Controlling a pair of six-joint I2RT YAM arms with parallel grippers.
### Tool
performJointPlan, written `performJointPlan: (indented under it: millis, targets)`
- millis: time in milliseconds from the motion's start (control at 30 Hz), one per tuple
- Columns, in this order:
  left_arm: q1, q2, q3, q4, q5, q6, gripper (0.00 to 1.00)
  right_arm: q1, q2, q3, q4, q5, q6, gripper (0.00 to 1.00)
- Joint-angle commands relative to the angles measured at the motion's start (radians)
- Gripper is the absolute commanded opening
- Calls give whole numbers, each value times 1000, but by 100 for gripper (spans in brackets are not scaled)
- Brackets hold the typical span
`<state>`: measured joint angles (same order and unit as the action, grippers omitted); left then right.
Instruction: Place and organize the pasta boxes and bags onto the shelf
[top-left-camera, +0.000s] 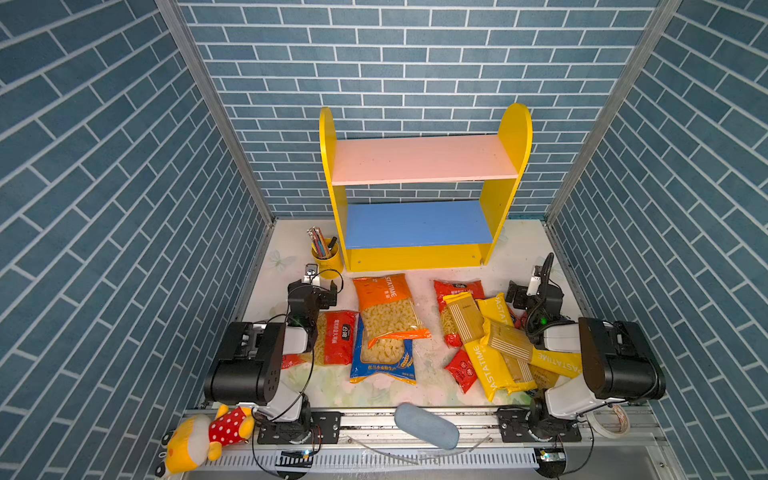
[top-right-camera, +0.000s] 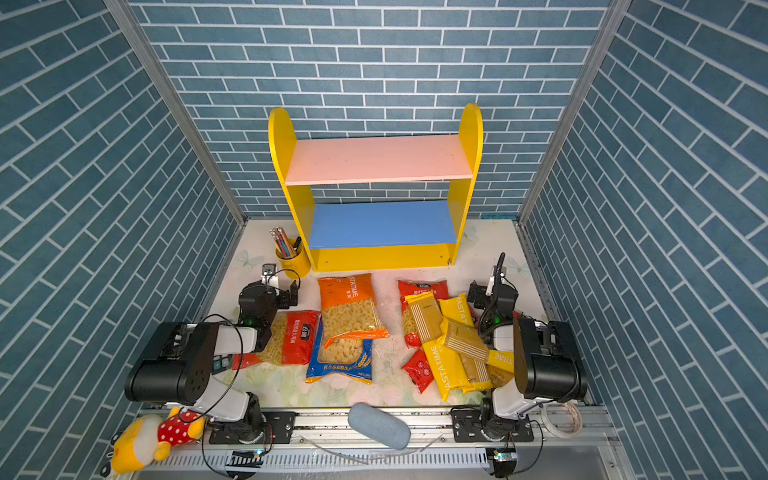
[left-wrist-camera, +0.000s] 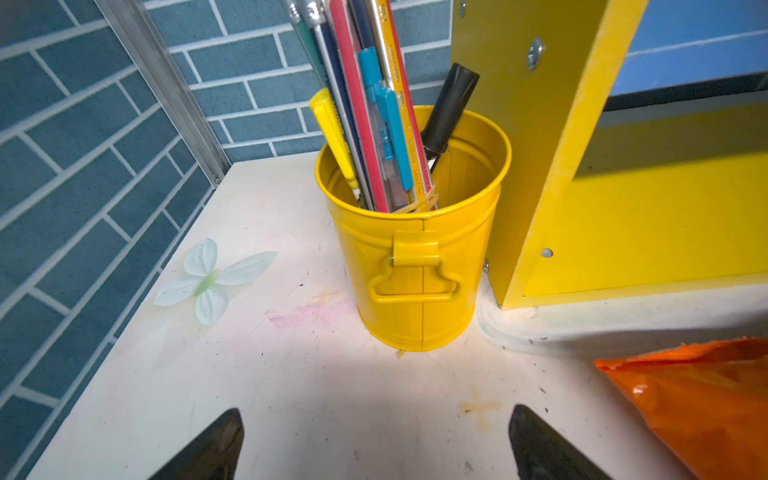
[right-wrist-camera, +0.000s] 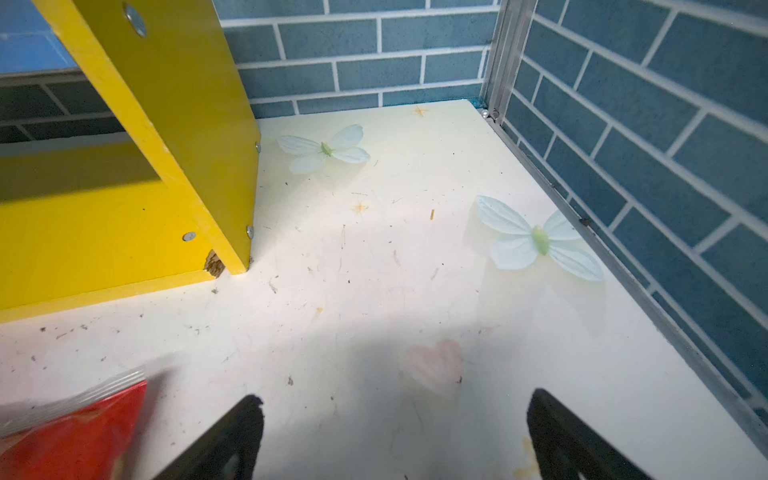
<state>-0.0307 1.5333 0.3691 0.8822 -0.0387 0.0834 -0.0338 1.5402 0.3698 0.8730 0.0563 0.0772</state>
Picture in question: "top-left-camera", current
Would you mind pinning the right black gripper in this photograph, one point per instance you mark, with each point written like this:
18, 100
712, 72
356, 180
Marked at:
541, 302

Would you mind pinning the blue macaroni bag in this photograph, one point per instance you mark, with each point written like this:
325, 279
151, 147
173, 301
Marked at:
391, 357

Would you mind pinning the grey blue pouch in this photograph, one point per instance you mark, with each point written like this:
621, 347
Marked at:
426, 426

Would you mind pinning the red fusilli bag left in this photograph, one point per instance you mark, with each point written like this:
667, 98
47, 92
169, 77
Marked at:
335, 341

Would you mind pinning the red fusilli bag centre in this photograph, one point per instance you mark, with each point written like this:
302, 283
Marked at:
448, 326

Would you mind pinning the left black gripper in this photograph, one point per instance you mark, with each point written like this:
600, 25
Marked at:
309, 301

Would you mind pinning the yellow pencil cup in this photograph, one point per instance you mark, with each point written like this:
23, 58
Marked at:
332, 266

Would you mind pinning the red fusilli bag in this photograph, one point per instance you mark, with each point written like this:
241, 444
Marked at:
335, 341
448, 326

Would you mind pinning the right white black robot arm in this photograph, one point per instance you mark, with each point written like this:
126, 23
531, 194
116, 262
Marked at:
604, 364

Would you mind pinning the yellow spaghetti bag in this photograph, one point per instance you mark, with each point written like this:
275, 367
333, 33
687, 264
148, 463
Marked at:
467, 316
508, 340
495, 370

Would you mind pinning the aluminium rail base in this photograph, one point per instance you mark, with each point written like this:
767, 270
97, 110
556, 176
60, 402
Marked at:
463, 443

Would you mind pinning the white tape roll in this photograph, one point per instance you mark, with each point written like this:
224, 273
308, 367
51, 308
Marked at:
610, 422

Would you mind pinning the dark blue spaghetti bag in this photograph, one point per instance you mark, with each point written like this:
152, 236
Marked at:
543, 378

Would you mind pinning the yellow plush toy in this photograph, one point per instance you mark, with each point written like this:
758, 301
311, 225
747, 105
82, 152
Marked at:
201, 438

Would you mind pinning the yellow pink blue shelf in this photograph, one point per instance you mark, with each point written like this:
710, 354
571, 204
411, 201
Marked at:
429, 234

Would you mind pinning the orange macaroni bag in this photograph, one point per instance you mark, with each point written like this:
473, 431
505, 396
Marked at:
387, 309

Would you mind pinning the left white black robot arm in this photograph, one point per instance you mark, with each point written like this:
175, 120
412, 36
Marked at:
247, 367

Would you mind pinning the coloured pencils bunch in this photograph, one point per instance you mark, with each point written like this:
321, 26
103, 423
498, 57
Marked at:
322, 248

